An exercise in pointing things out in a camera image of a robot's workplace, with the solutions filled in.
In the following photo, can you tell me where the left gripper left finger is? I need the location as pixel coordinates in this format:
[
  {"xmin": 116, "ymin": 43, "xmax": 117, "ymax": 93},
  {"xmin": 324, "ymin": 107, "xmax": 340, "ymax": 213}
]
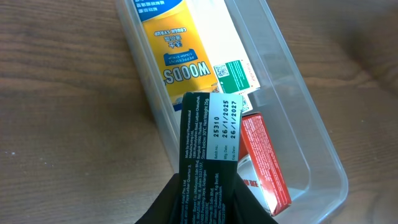
[{"xmin": 135, "ymin": 173, "xmax": 179, "ymax": 224}]

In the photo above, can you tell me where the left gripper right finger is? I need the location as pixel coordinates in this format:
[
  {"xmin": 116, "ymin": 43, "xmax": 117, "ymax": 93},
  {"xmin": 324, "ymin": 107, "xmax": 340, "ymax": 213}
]
[{"xmin": 231, "ymin": 174, "xmax": 278, "ymax": 224}]

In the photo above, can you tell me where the red box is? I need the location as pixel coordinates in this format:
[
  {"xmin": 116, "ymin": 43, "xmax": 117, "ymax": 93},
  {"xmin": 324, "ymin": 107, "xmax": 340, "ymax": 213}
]
[{"xmin": 238, "ymin": 113, "xmax": 292, "ymax": 217}]

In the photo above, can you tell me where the clear plastic container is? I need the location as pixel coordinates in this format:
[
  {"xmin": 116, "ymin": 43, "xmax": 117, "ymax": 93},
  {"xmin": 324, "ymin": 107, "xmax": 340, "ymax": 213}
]
[{"xmin": 116, "ymin": 0, "xmax": 348, "ymax": 224}]

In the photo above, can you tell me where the dark green box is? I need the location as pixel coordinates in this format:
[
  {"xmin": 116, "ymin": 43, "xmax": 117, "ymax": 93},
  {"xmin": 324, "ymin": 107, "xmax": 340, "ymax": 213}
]
[{"xmin": 174, "ymin": 92, "xmax": 243, "ymax": 224}]

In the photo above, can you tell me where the white green box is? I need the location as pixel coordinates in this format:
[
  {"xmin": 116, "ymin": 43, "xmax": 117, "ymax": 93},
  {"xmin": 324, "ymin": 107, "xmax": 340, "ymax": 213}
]
[{"xmin": 187, "ymin": 0, "xmax": 260, "ymax": 94}]

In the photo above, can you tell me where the yellow blue box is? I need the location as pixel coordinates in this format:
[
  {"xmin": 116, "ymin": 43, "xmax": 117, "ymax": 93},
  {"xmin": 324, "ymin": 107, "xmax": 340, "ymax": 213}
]
[{"xmin": 133, "ymin": 0, "xmax": 218, "ymax": 111}]

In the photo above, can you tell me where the blue white box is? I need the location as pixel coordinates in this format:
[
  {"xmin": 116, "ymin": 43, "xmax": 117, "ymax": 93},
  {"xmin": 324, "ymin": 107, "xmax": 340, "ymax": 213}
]
[{"xmin": 240, "ymin": 93, "xmax": 253, "ymax": 113}]

